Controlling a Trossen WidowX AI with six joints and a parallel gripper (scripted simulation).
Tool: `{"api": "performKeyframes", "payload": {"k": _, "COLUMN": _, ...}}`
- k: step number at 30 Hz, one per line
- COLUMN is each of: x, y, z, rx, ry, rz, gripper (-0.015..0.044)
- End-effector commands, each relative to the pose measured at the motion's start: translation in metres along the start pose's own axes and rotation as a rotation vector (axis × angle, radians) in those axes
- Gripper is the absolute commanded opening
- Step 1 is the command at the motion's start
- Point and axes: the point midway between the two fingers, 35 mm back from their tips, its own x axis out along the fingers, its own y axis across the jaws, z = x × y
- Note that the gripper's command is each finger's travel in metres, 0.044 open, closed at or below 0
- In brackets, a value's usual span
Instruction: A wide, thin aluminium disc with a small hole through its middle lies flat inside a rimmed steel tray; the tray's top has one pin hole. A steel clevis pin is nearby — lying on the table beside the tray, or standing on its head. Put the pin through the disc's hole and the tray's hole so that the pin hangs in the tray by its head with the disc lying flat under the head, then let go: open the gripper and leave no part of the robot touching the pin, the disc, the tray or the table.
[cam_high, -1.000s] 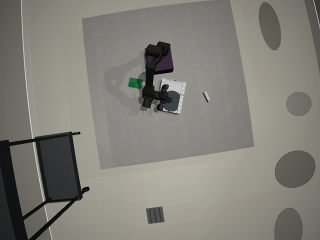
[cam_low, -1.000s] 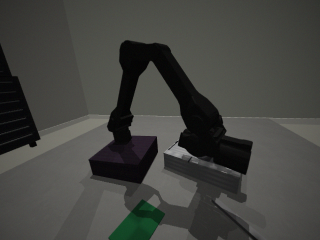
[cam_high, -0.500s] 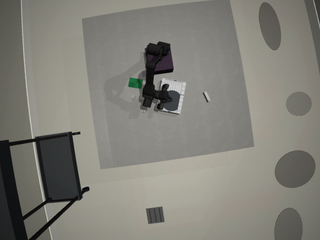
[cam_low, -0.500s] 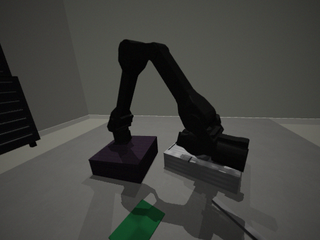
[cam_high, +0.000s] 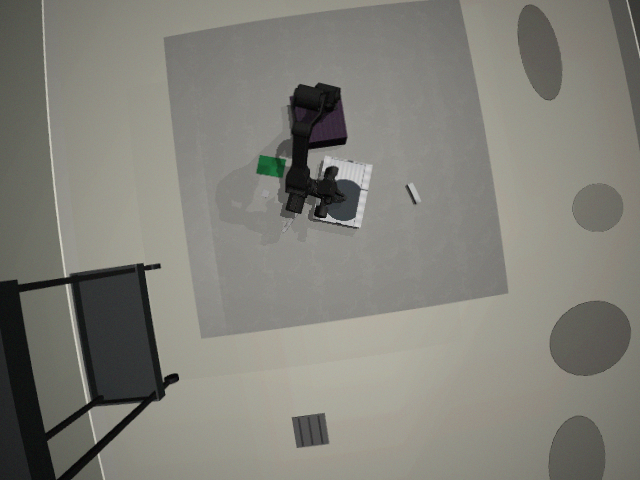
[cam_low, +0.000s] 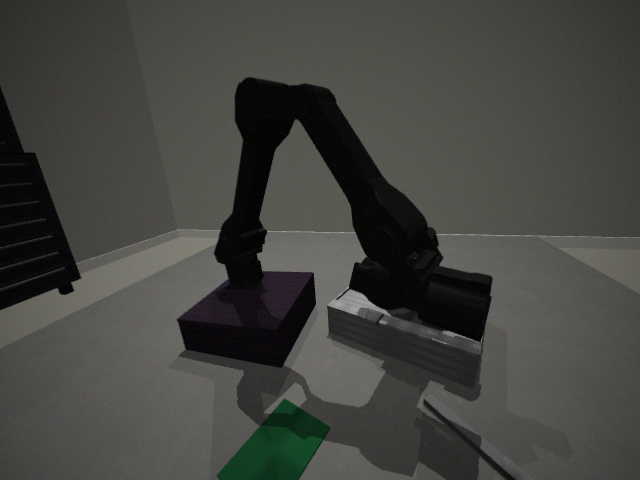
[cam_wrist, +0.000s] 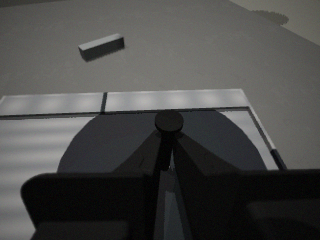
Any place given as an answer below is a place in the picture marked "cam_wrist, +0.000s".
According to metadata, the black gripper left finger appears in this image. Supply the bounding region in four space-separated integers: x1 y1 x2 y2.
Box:
20 130 162 240

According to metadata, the black headed pin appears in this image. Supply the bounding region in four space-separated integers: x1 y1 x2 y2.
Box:
155 109 184 171

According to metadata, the dark grey round disc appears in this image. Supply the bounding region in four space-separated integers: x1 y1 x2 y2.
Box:
56 110 268 240

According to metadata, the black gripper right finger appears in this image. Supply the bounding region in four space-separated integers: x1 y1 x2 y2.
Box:
172 131 320 240

